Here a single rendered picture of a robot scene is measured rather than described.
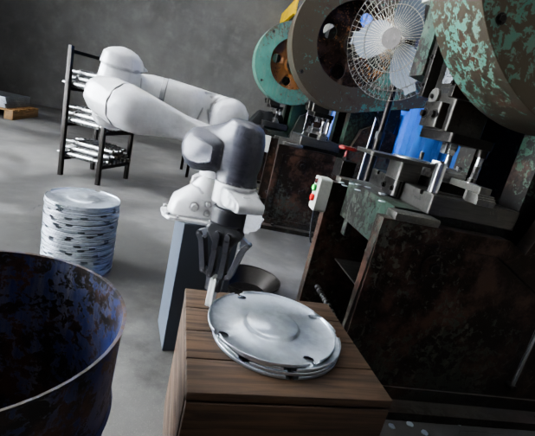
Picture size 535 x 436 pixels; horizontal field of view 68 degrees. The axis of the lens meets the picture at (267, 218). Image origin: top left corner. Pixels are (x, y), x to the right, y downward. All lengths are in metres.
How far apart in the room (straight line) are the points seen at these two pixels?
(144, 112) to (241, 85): 6.93
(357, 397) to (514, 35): 0.78
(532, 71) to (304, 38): 1.82
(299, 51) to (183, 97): 1.54
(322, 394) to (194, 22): 7.49
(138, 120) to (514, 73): 0.81
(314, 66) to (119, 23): 5.78
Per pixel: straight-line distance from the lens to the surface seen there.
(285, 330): 0.90
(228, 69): 7.88
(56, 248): 1.79
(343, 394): 0.84
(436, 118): 1.41
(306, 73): 2.65
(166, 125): 1.01
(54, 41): 8.30
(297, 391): 0.81
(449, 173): 1.43
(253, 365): 0.81
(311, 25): 2.69
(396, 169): 1.39
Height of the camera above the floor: 0.83
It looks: 15 degrees down
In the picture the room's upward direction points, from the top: 13 degrees clockwise
